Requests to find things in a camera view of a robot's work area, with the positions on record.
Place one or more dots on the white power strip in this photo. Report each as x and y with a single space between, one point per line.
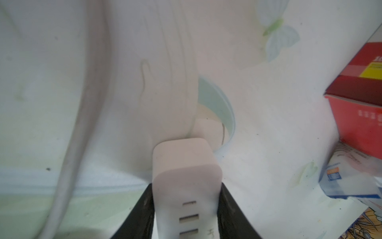
186 186

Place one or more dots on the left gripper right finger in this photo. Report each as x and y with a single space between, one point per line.
232 223

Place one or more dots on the blue white packet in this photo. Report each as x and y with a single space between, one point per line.
352 173

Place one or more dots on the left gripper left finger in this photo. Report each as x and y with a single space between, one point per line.
140 221

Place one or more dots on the red cardboard box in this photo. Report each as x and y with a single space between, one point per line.
355 97

